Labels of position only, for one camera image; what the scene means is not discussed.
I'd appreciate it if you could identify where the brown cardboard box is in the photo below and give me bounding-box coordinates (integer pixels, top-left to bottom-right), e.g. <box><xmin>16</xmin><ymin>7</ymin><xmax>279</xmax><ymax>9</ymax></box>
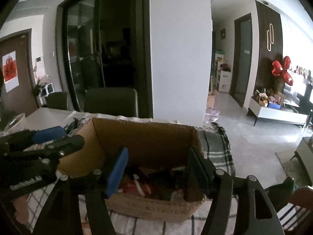
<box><xmin>57</xmin><ymin>117</ymin><xmax>206</xmax><ymax>224</ymax></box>

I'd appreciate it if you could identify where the red and white poster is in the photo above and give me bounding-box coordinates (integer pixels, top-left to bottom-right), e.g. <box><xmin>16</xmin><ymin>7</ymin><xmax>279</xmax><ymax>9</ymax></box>
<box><xmin>2</xmin><ymin>51</ymin><xmax>20</xmax><ymax>93</ymax></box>

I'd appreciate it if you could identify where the grey side table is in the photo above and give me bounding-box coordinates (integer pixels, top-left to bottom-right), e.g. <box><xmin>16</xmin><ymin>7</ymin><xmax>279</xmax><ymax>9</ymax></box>
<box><xmin>294</xmin><ymin>136</ymin><xmax>313</xmax><ymax>167</ymax></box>

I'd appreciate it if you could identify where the white low cabinet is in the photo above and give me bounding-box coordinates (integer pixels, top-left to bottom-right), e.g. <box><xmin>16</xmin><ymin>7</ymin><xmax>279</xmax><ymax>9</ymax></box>
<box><xmin>247</xmin><ymin>95</ymin><xmax>309</xmax><ymax>127</ymax></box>

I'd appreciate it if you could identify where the dark hallway door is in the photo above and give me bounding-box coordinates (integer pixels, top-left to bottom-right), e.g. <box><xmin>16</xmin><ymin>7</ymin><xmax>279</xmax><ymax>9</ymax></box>
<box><xmin>229</xmin><ymin>13</ymin><xmax>253</xmax><ymax>108</ymax></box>

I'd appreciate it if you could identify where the red flower balloon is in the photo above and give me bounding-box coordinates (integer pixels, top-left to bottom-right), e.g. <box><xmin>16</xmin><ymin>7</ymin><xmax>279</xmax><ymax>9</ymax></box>
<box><xmin>271</xmin><ymin>55</ymin><xmax>294</xmax><ymax>85</ymax></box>

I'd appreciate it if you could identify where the dark upholstered chair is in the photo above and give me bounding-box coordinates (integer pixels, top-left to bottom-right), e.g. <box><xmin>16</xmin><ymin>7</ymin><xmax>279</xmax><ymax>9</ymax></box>
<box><xmin>84</xmin><ymin>87</ymin><xmax>139</xmax><ymax>118</ymax></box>
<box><xmin>45</xmin><ymin>91</ymin><xmax>70</xmax><ymax>111</ymax></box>

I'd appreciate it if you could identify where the white storage shelf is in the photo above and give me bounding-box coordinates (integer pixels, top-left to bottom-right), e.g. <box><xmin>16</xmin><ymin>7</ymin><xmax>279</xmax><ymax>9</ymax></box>
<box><xmin>213</xmin><ymin>50</ymin><xmax>232</xmax><ymax>94</ymax></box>

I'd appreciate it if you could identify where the checked white tablecloth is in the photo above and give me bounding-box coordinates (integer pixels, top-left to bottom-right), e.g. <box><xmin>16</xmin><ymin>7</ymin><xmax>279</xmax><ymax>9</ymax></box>
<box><xmin>7</xmin><ymin>111</ymin><xmax>245</xmax><ymax>235</ymax></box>

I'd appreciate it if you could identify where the gold loop wall lamp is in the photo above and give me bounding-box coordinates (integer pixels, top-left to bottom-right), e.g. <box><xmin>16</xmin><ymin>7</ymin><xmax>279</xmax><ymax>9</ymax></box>
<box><xmin>266</xmin><ymin>24</ymin><xmax>275</xmax><ymax>52</ymax></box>

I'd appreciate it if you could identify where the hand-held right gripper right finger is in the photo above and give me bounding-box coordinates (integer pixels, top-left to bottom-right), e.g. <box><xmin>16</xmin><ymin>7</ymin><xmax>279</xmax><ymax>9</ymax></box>
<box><xmin>188</xmin><ymin>146</ymin><xmax>285</xmax><ymax>235</ymax></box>

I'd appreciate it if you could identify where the white bowl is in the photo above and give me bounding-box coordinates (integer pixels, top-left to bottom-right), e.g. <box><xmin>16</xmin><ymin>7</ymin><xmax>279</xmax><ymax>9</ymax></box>
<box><xmin>9</xmin><ymin>113</ymin><xmax>27</xmax><ymax>131</ymax></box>

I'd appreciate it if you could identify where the brown wooden door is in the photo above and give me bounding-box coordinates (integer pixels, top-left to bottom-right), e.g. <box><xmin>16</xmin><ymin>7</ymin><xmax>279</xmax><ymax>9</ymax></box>
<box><xmin>0</xmin><ymin>29</ymin><xmax>40</xmax><ymax>114</ymax></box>

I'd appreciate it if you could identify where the row of small bottles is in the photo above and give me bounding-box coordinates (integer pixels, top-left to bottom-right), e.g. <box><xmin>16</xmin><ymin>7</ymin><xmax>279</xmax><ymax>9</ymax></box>
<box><xmin>295</xmin><ymin>65</ymin><xmax>313</xmax><ymax>80</ymax></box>

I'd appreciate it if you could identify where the wooden chair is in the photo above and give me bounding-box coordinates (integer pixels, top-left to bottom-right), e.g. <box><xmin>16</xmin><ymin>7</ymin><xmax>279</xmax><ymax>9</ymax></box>
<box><xmin>265</xmin><ymin>186</ymin><xmax>313</xmax><ymax>233</ymax></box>

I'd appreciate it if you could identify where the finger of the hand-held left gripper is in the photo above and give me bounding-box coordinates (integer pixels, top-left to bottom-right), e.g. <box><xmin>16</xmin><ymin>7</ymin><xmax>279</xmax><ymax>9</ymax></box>
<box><xmin>5</xmin><ymin>135</ymin><xmax>85</xmax><ymax>165</ymax></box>
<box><xmin>0</xmin><ymin>126</ymin><xmax>64</xmax><ymax>152</ymax></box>

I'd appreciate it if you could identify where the red brown snack packet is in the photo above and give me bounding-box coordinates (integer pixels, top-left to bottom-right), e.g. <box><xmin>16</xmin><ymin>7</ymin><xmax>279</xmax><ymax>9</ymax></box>
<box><xmin>122</xmin><ymin>181</ymin><xmax>150</xmax><ymax>197</ymax></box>

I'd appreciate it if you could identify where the dark glass door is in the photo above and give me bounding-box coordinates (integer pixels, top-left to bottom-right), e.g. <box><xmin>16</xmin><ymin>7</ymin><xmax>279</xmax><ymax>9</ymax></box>
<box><xmin>57</xmin><ymin>0</ymin><xmax>148</xmax><ymax>114</ymax></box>

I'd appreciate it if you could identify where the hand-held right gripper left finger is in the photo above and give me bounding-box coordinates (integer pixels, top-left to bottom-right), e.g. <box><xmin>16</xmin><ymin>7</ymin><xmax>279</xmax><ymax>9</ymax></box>
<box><xmin>32</xmin><ymin>147</ymin><xmax>129</xmax><ymax>235</ymax></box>

